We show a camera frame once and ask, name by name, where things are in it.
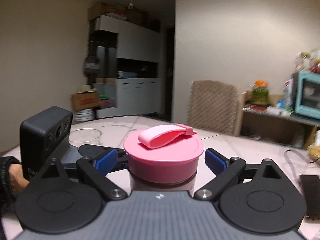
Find person's left hand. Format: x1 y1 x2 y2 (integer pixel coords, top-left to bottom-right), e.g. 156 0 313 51
9 164 29 196

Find pink jar lid with strap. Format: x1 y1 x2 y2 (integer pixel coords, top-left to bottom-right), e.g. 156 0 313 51
123 123 205 184

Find teal toaster oven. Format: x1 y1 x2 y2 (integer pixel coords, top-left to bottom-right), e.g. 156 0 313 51
292 71 319 120

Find glass jar pale contents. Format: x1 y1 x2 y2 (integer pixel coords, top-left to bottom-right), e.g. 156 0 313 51
295 51 311 73

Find red white package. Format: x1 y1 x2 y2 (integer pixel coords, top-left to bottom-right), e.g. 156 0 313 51
283 79 293 112

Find wooden shelf unit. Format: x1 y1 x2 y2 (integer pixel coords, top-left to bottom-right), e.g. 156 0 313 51
234 91 319 149

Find white kitchen cabinet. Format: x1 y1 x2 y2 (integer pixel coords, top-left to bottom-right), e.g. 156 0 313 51
88 15 161 119

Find quilted beige chair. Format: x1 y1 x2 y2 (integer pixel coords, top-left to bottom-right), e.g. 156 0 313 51
187 80 239 135

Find green pickle jar orange lid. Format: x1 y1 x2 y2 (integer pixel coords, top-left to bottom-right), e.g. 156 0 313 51
252 80 269 106

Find pink Hello Kitty food jar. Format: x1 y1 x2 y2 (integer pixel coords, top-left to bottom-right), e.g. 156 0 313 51
129 171 197 194

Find straw hat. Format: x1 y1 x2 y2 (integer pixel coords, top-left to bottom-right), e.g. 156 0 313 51
78 85 97 94

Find hanging grey bag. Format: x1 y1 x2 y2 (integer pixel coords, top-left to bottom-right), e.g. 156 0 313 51
84 55 100 75

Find stack of white plates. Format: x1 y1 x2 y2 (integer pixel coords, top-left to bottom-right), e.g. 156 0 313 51
74 108 95 122

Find clear drinking glass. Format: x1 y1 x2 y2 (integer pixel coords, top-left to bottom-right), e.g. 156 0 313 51
69 128 102 147

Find cardboard box on floor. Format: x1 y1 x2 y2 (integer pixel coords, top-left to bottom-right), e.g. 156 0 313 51
71 92 100 112

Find black smartphone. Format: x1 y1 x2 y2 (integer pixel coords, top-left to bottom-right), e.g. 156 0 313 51
300 174 320 220

